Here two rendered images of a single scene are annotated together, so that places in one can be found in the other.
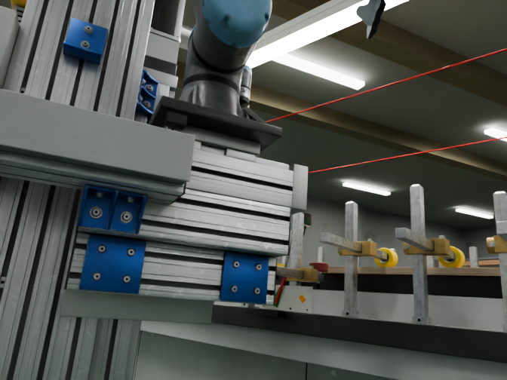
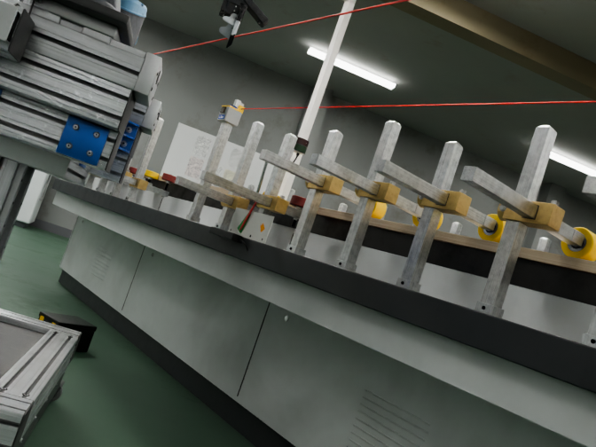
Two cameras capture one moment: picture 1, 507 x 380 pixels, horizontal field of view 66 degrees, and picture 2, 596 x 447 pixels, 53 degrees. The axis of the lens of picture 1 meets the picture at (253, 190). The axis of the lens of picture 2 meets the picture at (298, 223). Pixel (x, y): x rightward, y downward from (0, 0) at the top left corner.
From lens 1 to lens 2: 0.85 m
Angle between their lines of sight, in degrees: 16
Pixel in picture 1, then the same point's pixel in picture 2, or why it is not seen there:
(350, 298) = (298, 234)
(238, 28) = not seen: outside the picture
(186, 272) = (32, 122)
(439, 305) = (395, 265)
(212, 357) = (195, 285)
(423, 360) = (333, 304)
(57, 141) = not seen: outside the picture
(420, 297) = (350, 241)
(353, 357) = (284, 293)
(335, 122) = (513, 46)
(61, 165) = not seen: outside the picture
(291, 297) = (254, 224)
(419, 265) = (362, 209)
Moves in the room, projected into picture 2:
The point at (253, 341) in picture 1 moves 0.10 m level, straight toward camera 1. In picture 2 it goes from (215, 265) to (207, 263)
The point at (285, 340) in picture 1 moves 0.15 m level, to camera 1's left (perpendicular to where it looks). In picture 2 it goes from (239, 268) to (202, 255)
